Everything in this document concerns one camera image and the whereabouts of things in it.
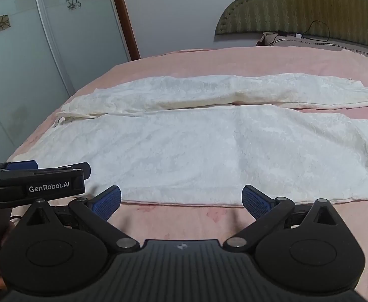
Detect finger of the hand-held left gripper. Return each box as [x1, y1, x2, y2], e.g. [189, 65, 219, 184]
[36, 162, 92, 180]
[0, 160, 39, 178]

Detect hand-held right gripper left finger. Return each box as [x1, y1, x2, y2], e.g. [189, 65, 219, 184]
[17, 185, 139, 254]

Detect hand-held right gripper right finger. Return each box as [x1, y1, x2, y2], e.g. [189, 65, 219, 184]
[223, 185, 348, 254]

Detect white pants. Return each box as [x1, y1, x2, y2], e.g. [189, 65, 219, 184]
[54, 73, 368, 209]

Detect pink bed sheet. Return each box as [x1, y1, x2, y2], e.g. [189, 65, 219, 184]
[6, 47, 368, 302]

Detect grey pillow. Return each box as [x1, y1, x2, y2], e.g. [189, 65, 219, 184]
[256, 31, 368, 68]

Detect olive padded headboard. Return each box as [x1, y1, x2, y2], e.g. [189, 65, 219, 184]
[215, 0, 368, 53]

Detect brown wooden door frame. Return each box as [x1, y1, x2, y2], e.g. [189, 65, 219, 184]
[107, 0, 141, 61]

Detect black cable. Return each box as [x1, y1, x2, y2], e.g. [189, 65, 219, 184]
[306, 20, 368, 60]

